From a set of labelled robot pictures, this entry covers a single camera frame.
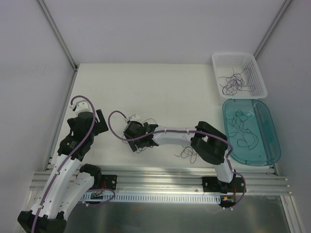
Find left aluminium frame post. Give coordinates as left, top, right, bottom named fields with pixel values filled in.
left=36, top=0, right=78, bottom=71

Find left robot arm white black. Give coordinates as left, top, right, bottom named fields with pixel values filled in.
left=17, top=109, right=108, bottom=233

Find aluminium mounting rail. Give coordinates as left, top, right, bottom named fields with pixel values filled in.
left=29, top=155, right=291, bottom=196

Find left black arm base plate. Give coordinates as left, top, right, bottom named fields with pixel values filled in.
left=90, top=174, right=118, bottom=190

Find dark cables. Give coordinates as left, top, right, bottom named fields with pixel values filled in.
left=225, top=110, right=259, bottom=151

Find teal transparent plastic tray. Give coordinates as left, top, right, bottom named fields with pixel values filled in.
left=222, top=99, right=281, bottom=166

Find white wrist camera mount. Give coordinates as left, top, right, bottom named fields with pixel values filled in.
left=124, top=114, right=139, bottom=122
left=69, top=100, right=89, bottom=111

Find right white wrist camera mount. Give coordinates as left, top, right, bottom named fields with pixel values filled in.
left=124, top=114, right=139, bottom=122

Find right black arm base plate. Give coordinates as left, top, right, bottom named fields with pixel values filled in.
left=201, top=174, right=246, bottom=194

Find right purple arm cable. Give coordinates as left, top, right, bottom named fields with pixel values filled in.
left=108, top=111, right=246, bottom=212

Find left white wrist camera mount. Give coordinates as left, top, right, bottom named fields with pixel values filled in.
left=69, top=100, right=89, bottom=111

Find aluminium frame post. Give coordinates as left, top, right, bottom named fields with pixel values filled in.
left=253, top=0, right=294, bottom=59
left=36, top=0, right=78, bottom=71

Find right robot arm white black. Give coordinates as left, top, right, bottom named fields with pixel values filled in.
left=123, top=121, right=236, bottom=194

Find right aluminium frame post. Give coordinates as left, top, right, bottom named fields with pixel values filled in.
left=253, top=0, right=294, bottom=59

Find white perforated plastic basket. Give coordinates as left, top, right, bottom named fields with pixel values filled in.
left=212, top=52, right=268, bottom=99

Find white slotted cable duct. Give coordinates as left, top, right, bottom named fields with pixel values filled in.
left=80, top=192, right=221, bottom=204

